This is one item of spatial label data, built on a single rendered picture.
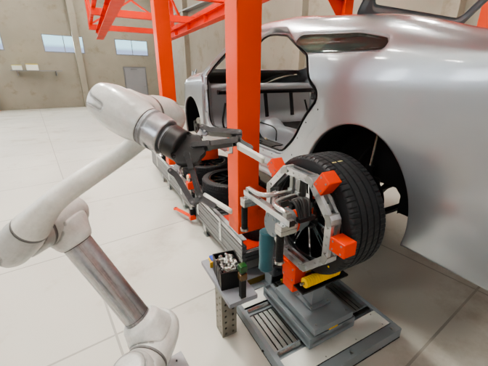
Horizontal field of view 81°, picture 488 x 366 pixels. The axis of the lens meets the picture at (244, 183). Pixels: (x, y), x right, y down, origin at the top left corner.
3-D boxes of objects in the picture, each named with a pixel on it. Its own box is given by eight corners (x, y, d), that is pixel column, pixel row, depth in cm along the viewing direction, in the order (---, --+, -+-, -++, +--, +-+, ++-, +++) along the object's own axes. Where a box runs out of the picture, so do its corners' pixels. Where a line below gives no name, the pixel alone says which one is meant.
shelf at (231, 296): (257, 298, 156) (257, 293, 155) (229, 308, 149) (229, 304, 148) (225, 257, 192) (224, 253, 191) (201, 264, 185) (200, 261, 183)
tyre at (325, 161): (414, 244, 128) (346, 126, 151) (378, 259, 117) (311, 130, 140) (329, 273, 182) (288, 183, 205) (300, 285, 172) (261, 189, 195)
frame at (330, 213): (333, 287, 142) (346, 185, 123) (323, 291, 139) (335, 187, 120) (272, 236, 187) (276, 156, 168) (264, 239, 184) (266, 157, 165)
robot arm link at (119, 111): (141, 103, 59) (173, 107, 71) (83, 70, 61) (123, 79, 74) (125, 148, 62) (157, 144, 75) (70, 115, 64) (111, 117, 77)
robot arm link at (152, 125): (142, 149, 69) (162, 162, 68) (128, 133, 60) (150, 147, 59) (164, 120, 71) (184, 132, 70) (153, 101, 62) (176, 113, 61)
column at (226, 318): (237, 332, 186) (236, 279, 171) (222, 338, 181) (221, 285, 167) (229, 321, 194) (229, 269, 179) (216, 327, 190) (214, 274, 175)
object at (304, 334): (353, 327, 179) (355, 314, 176) (308, 351, 164) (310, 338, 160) (302, 279, 221) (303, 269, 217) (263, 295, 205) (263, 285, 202)
